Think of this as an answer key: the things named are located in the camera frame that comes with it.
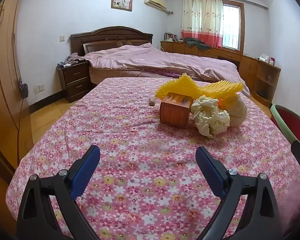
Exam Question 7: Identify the orange-brown cardboard box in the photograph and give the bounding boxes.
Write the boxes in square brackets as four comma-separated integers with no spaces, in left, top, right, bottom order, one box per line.
[159,92,193,128]

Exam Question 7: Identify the white air conditioner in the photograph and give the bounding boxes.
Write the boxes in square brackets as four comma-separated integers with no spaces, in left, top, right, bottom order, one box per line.
[144,0,167,12]

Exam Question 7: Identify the dark grey clothes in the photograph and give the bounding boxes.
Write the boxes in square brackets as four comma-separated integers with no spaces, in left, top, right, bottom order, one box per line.
[183,37,212,50]

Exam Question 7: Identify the black charger cable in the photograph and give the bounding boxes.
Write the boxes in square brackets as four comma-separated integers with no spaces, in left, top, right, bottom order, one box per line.
[17,97,25,143]

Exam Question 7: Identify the pink checked duvet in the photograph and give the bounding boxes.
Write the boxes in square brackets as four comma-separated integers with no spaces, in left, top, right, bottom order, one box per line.
[84,43,250,97]

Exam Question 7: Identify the cream and red curtain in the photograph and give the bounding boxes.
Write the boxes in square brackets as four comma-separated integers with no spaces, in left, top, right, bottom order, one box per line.
[181,0,223,48]

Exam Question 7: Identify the window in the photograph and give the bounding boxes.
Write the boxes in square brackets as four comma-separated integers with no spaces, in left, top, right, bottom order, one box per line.
[222,2,245,51]

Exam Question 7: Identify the cream plastic bag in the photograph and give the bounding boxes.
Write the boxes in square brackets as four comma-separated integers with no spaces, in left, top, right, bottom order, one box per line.
[225,94,248,127]
[191,95,230,138]

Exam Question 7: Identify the long wooden cabinet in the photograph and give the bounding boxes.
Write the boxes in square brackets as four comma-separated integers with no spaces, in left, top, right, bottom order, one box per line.
[160,41,282,108]

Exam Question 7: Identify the yellow foam sheet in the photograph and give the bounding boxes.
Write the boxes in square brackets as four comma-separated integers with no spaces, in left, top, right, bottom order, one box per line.
[155,73,203,99]
[200,81,243,110]

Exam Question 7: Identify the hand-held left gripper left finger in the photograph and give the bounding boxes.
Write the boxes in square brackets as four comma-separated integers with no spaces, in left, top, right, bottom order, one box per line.
[17,145,101,240]

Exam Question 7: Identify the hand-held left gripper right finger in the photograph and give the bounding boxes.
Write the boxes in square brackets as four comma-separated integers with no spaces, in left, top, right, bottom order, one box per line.
[195,146,283,240]

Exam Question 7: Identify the black hanging charger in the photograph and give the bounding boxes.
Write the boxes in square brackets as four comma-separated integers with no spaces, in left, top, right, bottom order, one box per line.
[19,79,28,98]

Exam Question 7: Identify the pink floral table cover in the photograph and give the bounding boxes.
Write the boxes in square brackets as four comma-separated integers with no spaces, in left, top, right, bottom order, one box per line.
[5,76,300,240]

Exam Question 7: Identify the dark wooden bed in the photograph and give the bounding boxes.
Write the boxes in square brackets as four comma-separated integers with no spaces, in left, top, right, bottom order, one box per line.
[69,26,240,85]

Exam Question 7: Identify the dark wooden nightstand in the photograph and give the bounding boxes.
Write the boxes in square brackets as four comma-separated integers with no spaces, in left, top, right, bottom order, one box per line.
[56,60,92,103]

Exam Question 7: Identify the red bin with green rim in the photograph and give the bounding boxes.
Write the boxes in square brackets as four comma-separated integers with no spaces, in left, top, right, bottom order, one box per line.
[270,104,300,148]

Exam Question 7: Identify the wooden wardrobe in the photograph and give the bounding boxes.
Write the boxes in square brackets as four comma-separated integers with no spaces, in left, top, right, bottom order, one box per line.
[0,0,34,180]

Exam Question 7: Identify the pinkish clothes heap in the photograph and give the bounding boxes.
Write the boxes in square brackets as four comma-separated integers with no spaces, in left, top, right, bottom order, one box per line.
[65,52,87,64]

